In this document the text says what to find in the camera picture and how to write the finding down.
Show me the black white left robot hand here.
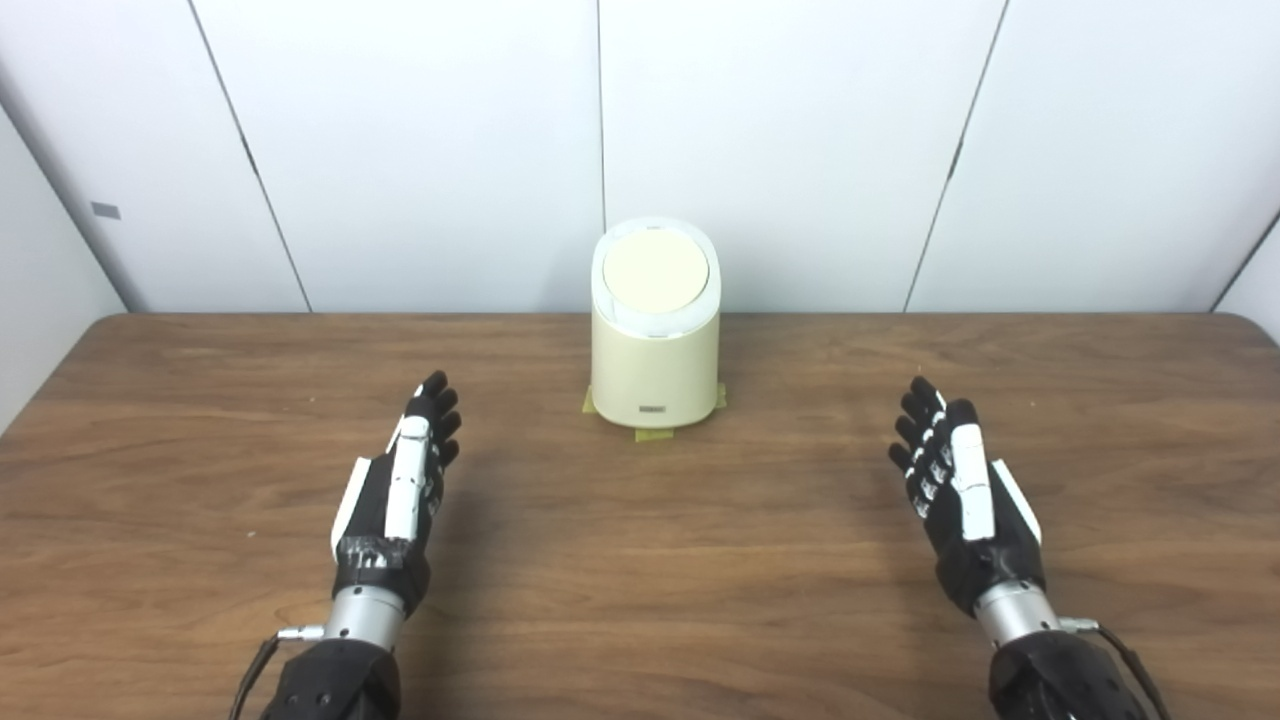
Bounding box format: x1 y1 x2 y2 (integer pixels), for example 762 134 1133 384
330 371 463 619

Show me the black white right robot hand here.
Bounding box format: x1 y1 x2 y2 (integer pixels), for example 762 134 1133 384
888 376 1048 618

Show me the cream-colored plastic bin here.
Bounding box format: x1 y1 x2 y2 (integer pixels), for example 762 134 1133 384
590 217 722 431

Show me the round cream bin lid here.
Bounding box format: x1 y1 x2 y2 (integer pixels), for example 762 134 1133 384
601 230 711 315

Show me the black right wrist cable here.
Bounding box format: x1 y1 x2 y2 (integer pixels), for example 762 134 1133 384
1060 617 1171 720

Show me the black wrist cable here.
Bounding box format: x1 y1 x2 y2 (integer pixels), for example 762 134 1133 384
228 625 326 720
1060 617 1171 720

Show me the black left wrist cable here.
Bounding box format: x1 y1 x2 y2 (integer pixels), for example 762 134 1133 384
228 625 326 720

